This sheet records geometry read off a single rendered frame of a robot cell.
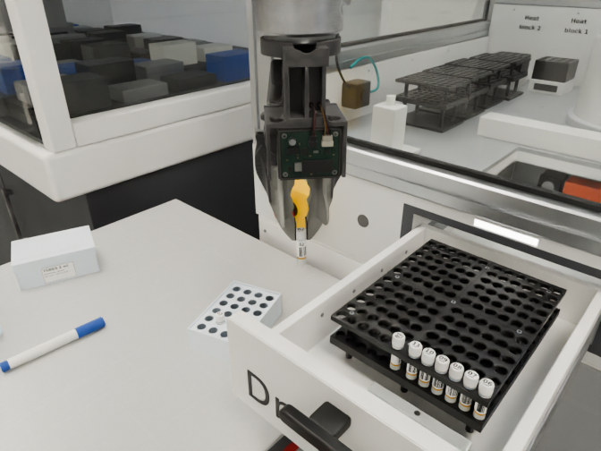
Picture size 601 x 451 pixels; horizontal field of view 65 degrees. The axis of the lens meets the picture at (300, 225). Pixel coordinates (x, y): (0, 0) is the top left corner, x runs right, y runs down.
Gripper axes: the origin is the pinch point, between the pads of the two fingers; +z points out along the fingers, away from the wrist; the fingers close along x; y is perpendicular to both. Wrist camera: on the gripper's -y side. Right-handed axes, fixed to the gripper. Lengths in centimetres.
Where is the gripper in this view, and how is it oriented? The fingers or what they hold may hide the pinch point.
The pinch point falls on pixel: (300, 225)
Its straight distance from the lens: 53.1
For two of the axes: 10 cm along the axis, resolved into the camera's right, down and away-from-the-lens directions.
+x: 10.0, -0.5, 0.8
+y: 1.0, 4.7, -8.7
